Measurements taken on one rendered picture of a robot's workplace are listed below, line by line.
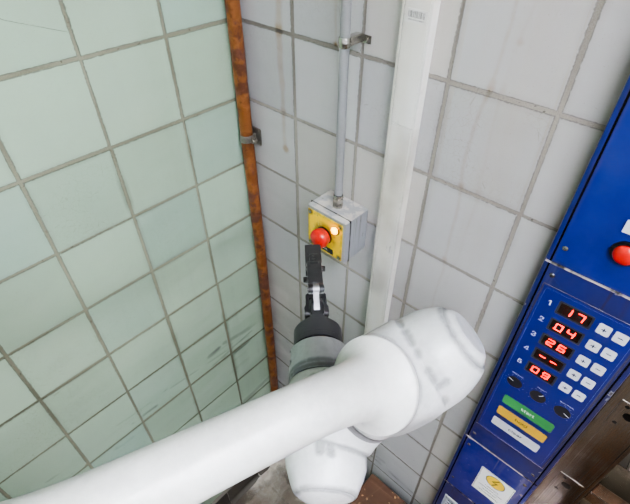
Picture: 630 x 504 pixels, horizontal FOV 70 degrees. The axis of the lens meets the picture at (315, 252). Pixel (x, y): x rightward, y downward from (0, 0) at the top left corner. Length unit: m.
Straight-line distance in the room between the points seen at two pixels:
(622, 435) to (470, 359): 0.48
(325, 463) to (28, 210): 0.62
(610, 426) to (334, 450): 0.51
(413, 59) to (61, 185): 0.60
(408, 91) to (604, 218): 0.31
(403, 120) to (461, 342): 0.38
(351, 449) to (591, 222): 0.40
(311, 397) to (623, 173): 0.43
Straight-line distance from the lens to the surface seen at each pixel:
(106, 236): 0.96
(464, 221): 0.77
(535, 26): 0.64
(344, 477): 0.57
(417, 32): 0.69
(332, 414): 0.41
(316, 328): 0.68
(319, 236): 0.86
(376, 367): 0.45
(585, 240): 0.67
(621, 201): 0.63
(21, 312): 0.98
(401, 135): 0.74
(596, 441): 0.96
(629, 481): 1.07
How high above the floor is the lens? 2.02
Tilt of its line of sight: 42 degrees down
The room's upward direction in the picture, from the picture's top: straight up
